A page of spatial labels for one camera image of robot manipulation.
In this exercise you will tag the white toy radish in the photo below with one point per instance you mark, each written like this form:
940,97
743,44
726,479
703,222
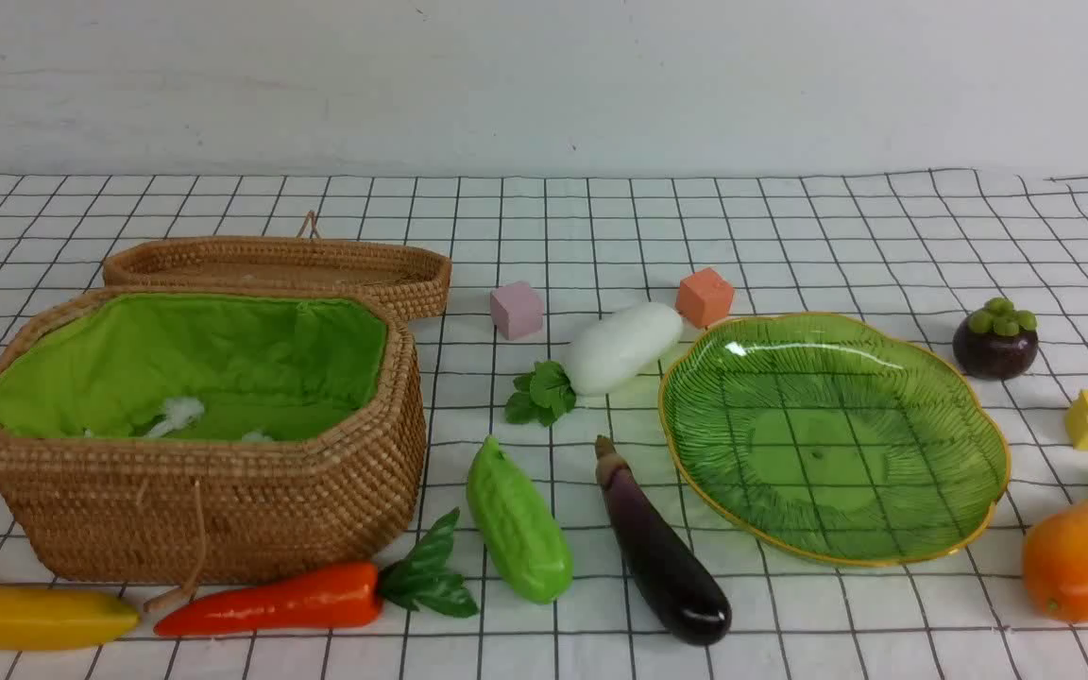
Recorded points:
599,360

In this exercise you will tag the green toy bitter gourd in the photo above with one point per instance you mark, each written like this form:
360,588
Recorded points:
522,536

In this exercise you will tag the purple toy eggplant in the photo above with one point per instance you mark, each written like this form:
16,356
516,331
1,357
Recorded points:
680,591

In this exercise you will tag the orange toy carrot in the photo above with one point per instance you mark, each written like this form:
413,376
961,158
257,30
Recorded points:
345,595

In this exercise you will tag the dark purple toy mangosteen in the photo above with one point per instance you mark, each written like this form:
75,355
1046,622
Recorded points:
997,342

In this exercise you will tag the orange toy mango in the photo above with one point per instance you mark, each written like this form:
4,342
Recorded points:
1084,557

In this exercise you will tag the yellow toy banana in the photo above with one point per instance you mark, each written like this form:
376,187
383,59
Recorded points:
45,620

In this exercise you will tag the pink foam cube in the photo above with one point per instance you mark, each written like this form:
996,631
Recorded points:
517,310

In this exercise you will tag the woven rattan basket lid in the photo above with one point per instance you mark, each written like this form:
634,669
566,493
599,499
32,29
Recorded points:
410,283

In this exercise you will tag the orange foam cube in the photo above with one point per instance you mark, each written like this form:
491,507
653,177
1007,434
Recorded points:
704,298

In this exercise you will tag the white grid tablecloth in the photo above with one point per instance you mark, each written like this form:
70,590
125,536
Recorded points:
909,253

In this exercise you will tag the green glass leaf plate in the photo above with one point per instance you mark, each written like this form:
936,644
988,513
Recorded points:
833,441

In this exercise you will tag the woven rattan basket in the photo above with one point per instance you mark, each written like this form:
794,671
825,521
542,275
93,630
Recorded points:
231,435

